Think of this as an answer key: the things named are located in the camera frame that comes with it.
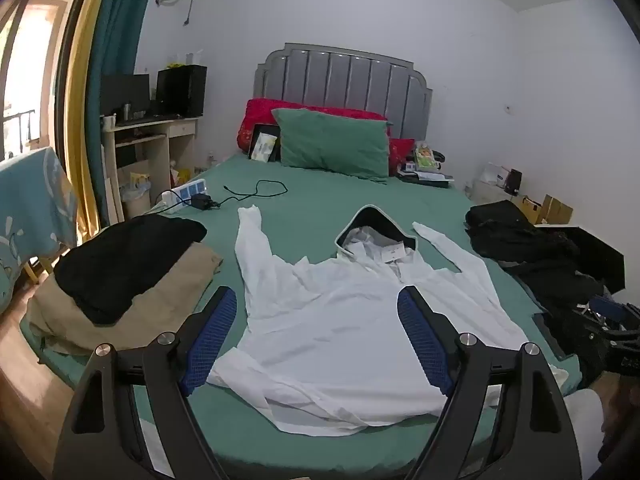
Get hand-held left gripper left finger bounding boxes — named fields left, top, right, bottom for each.
left=52, top=286, right=238, bottom=480

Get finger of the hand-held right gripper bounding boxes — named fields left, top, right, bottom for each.
left=589, top=296, right=630, bottom=322

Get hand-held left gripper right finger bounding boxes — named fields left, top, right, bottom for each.
left=397, top=285, right=583, bottom=480

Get white hooded shirt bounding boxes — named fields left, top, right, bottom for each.
left=207, top=205, right=571, bottom=433

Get pile of black clothes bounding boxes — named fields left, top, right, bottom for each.
left=464, top=201, right=626, bottom=361

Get beige folded garment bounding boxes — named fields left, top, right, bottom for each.
left=25, top=242, right=224, bottom=356

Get cardboard boxes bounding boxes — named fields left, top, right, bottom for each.
left=515, top=194, right=573, bottom=226

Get black folded garment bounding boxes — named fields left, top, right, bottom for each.
left=54, top=215, right=208, bottom=326

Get white power strip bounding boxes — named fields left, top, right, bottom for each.
left=150, top=178, right=208, bottom=213

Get waste bin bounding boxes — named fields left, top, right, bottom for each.
left=120, top=182, right=151, bottom=218

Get white nightstand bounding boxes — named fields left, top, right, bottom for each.
left=470, top=180, right=526, bottom=206

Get bed with green sheet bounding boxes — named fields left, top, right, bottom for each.
left=20, top=152, right=606, bottom=480

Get white box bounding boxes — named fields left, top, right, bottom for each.
left=482, top=162, right=511, bottom=186

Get pile of books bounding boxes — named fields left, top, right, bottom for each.
left=397, top=141, right=456, bottom=188

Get small red pillow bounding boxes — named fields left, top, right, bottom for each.
left=389, top=138, right=416, bottom=173

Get light wooden desk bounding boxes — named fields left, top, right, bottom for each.
left=102, top=116, right=201, bottom=221

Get green pillow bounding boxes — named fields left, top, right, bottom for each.
left=271, top=108, right=393, bottom=181

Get blue patterned cloth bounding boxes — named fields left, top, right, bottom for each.
left=0, top=146, right=78, bottom=306

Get large red pillow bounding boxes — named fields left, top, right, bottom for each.
left=236, top=98, right=392, bottom=156

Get black computer tower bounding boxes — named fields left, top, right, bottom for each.
left=156, top=65, right=207, bottom=117

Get black monitor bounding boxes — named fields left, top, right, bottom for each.
left=101, top=74, right=151, bottom=116

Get yellow curtain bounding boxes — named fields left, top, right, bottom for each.
left=62, top=0, right=118, bottom=241

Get grey padded headboard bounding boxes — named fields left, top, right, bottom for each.
left=253, top=43, right=433, bottom=147

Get teal curtain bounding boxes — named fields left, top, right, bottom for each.
left=90, top=0, right=161, bottom=231

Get black cable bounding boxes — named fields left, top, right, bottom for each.
left=210, top=180, right=289, bottom=208

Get black picture frame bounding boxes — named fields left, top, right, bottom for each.
left=248, top=123, right=281, bottom=163

